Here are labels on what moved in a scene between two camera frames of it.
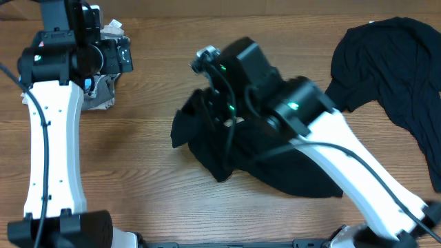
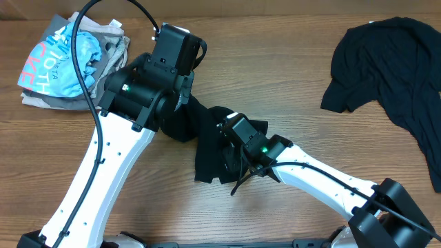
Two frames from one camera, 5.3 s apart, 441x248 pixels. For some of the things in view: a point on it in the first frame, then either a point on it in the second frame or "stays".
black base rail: (298, 243) stays
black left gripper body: (111, 63) to (185, 87)
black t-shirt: (397, 60) stays
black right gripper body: (247, 99) to (234, 158)
